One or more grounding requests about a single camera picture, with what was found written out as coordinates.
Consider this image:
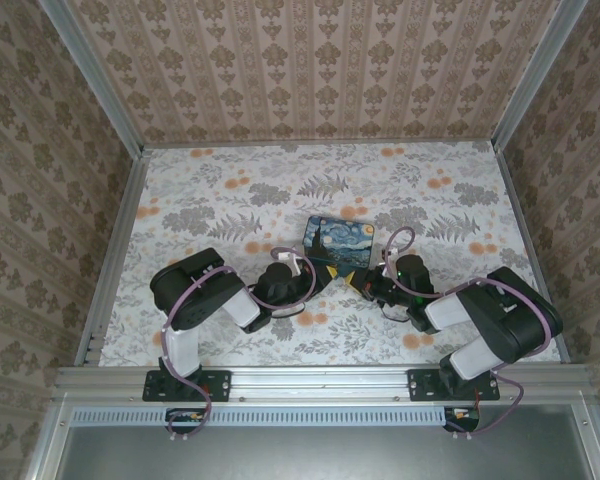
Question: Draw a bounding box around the starry night print tin box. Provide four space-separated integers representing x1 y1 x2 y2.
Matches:
302 214 380 272

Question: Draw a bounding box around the black power connector module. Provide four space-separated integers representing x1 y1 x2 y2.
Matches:
165 407 206 436
442 407 481 434

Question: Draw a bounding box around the grey metal panel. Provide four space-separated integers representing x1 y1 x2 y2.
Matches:
27 404 600 480

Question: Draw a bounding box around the thin black camera cable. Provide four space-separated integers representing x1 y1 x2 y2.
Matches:
381 303 412 324
268 304 304 320

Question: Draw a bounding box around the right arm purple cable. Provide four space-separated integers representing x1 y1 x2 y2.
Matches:
383 226 556 374

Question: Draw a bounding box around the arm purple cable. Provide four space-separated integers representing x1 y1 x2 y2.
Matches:
160 247 317 381
383 226 556 374

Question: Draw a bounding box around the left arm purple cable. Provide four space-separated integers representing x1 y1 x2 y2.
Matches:
160 247 317 381

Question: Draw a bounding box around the aluminium mounting rail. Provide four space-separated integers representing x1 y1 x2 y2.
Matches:
52 364 594 405

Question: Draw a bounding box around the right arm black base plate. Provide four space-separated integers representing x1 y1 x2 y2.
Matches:
407 368 501 402

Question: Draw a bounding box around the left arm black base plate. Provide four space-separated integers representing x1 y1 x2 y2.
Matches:
142 368 232 402

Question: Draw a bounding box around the aluminium table edge rail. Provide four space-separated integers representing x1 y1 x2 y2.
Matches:
494 142 569 364
74 147 151 369

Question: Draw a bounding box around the white slotted cable duct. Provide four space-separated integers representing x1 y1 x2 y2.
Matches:
72 404 482 428

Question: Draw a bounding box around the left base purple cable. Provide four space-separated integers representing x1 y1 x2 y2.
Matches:
167 374 214 444

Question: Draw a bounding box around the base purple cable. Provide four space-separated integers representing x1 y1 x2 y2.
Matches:
452 367 527 439
167 374 214 444

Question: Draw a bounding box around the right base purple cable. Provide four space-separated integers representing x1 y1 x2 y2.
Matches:
452 367 527 439

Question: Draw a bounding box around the aluminium corner post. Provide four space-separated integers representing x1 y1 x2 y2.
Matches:
38 0 147 154
491 0 581 149

